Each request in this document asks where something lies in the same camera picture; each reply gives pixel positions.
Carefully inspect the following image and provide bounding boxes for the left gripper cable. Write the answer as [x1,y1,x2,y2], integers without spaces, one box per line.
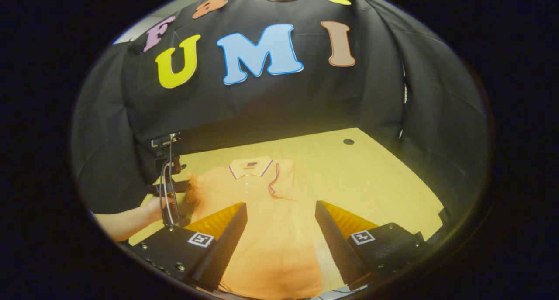
[159,138,183,227]

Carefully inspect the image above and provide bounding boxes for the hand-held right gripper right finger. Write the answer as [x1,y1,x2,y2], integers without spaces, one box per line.
[315,200,431,291]

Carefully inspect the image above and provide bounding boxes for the orange T-shirt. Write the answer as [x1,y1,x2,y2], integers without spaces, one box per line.
[186,156,342,300]

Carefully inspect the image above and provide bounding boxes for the black backdrop cloth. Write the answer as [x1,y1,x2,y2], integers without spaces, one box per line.
[70,0,490,215]

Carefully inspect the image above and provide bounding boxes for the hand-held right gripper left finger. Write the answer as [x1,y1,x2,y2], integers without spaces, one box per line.
[130,203,248,292]

